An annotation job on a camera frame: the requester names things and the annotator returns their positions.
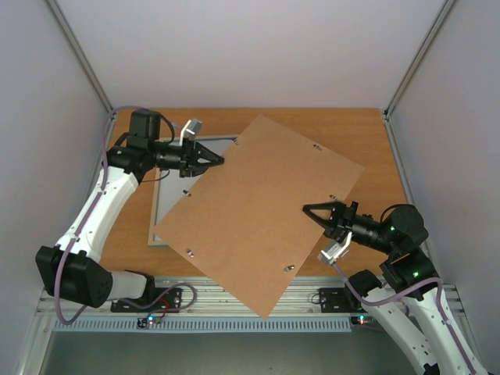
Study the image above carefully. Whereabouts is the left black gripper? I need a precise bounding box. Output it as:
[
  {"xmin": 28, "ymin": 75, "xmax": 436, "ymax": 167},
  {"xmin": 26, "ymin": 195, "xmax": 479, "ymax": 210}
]
[{"xmin": 150, "ymin": 137, "xmax": 224, "ymax": 177}]

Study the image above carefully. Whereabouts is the brown hardboard backing board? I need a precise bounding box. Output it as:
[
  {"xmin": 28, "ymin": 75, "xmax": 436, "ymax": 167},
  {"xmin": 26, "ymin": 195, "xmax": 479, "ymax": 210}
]
[{"xmin": 154, "ymin": 116, "xmax": 363, "ymax": 318}]

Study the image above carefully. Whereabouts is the teal picture frame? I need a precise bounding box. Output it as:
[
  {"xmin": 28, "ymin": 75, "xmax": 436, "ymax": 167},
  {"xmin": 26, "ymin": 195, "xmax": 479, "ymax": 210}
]
[{"xmin": 147, "ymin": 134, "xmax": 240, "ymax": 249}]

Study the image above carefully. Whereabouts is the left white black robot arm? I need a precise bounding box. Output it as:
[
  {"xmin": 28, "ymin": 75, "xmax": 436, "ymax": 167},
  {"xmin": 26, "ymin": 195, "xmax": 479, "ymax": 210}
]
[{"xmin": 35, "ymin": 108, "xmax": 224, "ymax": 311}]

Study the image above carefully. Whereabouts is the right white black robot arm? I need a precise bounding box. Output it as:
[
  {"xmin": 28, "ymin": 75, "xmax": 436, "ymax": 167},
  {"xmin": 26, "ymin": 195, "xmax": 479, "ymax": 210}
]
[{"xmin": 302, "ymin": 201, "xmax": 488, "ymax": 374}]

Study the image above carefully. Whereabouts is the right small circuit board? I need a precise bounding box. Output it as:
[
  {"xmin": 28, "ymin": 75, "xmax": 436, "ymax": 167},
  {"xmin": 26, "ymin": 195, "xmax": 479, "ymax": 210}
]
[{"xmin": 351, "ymin": 314, "xmax": 375, "ymax": 326}]

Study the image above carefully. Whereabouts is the small circuit board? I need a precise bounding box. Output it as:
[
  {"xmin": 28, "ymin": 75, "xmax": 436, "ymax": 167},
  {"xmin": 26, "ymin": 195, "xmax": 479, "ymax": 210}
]
[
  {"xmin": 137, "ymin": 316, "xmax": 163, "ymax": 329},
  {"xmin": 351, "ymin": 314, "xmax": 375, "ymax": 326}
]

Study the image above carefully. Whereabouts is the left small circuit board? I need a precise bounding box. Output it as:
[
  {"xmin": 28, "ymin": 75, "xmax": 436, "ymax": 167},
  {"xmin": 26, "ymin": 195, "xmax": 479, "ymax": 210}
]
[{"xmin": 137, "ymin": 316, "xmax": 163, "ymax": 329}]

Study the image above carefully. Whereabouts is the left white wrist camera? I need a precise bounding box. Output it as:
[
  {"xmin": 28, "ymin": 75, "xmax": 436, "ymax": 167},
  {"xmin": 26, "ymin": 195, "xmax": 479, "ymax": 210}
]
[{"xmin": 179, "ymin": 119, "xmax": 202, "ymax": 145}]

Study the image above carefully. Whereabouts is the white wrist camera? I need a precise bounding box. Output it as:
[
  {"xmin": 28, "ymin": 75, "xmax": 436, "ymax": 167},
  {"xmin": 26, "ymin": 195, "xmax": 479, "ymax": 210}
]
[
  {"xmin": 317, "ymin": 231, "xmax": 352, "ymax": 265},
  {"xmin": 179, "ymin": 119, "xmax": 202, "ymax": 145}
]

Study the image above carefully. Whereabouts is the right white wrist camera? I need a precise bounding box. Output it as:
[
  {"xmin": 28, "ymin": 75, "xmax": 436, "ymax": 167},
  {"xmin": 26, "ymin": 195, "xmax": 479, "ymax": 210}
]
[{"xmin": 317, "ymin": 231, "xmax": 352, "ymax": 265}]

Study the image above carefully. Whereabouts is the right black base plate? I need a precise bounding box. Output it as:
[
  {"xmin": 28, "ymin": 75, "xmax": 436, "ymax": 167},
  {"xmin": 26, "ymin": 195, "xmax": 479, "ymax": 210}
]
[{"xmin": 318, "ymin": 287, "xmax": 363, "ymax": 313}]

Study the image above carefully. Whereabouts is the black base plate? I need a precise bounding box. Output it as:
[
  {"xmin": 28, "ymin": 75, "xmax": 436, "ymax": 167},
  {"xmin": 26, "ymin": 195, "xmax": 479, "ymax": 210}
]
[
  {"xmin": 110, "ymin": 287, "xmax": 183, "ymax": 313},
  {"xmin": 318, "ymin": 287, "xmax": 363, "ymax": 313}
]

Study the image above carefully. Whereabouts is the aluminium front rail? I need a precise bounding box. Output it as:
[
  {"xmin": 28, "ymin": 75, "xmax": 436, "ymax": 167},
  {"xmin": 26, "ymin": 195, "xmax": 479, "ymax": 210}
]
[{"xmin": 35, "ymin": 276, "xmax": 465, "ymax": 316}]

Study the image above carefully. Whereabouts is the grey slotted cable duct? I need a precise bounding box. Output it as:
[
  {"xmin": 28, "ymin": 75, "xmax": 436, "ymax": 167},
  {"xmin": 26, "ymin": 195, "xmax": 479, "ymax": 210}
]
[{"xmin": 52, "ymin": 316, "xmax": 352, "ymax": 334}]

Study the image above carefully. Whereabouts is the right aluminium corner post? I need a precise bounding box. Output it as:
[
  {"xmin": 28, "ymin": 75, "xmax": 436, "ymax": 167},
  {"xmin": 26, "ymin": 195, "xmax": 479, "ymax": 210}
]
[{"xmin": 384, "ymin": 0, "xmax": 459, "ymax": 118}]

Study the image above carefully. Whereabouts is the aluminium corner post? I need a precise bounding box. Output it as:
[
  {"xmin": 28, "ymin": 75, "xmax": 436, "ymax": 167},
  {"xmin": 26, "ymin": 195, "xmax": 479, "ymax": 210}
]
[
  {"xmin": 44, "ymin": 0, "xmax": 113, "ymax": 113},
  {"xmin": 384, "ymin": 0, "xmax": 459, "ymax": 118}
]

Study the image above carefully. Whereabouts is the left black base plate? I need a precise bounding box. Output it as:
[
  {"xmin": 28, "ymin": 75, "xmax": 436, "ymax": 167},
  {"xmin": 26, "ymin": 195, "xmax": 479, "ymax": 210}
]
[{"xmin": 110, "ymin": 287, "xmax": 183, "ymax": 313}]

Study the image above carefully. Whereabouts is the left aluminium corner post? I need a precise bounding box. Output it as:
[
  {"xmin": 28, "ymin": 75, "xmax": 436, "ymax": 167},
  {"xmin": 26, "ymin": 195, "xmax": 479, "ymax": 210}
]
[{"xmin": 44, "ymin": 0, "xmax": 113, "ymax": 113}]

